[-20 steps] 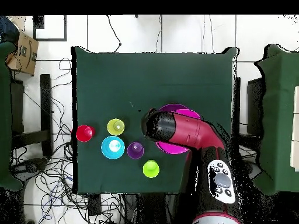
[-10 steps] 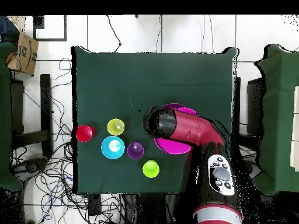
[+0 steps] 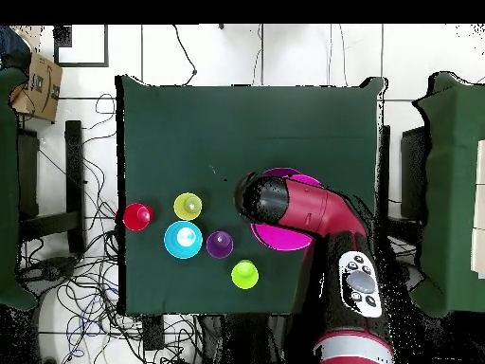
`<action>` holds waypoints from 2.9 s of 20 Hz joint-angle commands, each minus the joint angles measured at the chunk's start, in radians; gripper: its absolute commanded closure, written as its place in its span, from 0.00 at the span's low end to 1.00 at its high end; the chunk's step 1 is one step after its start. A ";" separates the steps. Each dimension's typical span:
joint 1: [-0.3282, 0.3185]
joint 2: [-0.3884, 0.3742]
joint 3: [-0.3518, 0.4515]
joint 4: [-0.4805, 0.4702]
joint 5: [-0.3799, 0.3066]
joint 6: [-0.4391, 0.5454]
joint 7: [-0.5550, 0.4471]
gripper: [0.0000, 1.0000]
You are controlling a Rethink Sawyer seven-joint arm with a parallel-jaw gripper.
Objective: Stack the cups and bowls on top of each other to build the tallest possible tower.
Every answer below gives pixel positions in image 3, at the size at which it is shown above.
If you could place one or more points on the purple cup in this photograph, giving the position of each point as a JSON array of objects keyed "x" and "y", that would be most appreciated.
[{"x": 216, "y": 246}]

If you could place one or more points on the cardboard box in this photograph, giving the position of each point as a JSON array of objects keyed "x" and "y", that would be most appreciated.
[{"x": 38, "y": 87}]

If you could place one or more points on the large pink bowl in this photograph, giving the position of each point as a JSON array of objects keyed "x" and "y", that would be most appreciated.
[{"x": 280, "y": 237}]

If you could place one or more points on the yellow cup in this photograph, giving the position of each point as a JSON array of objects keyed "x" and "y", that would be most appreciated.
[{"x": 182, "y": 208}]

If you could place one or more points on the black floor frame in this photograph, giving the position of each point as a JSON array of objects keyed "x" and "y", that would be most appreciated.
[{"x": 81, "y": 65}]

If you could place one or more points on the green covered side table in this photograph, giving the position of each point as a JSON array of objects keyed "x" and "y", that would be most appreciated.
[
  {"x": 7, "y": 189},
  {"x": 454, "y": 189}
]

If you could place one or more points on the dark blue fabric item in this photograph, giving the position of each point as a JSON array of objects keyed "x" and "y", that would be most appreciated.
[{"x": 13, "y": 49}]

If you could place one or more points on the black pedestal leg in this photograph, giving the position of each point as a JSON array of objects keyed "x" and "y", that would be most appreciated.
[{"x": 53, "y": 267}]

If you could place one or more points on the large purple bowl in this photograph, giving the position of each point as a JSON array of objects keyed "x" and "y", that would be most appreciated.
[{"x": 280, "y": 171}]

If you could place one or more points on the green cup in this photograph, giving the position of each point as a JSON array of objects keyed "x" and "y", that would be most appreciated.
[{"x": 245, "y": 276}]

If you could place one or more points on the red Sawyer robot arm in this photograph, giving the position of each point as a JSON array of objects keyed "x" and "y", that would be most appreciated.
[{"x": 310, "y": 208}]

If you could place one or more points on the small light blue bowl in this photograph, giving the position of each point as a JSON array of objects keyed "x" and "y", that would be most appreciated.
[{"x": 178, "y": 242}]

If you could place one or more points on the black stand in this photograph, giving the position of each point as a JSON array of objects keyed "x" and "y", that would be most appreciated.
[
  {"x": 413, "y": 170},
  {"x": 74, "y": 170}
]

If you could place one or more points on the black power strip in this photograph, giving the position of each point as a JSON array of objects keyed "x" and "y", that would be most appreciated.
[{"x": 153, "y": 333}]

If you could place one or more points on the dark green table cloth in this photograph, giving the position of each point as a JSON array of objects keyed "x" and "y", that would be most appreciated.
[{"x": 246, "y": 125}]

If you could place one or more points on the red cup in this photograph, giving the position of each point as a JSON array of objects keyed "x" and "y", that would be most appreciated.
[{"x": 134, "y": 218}]

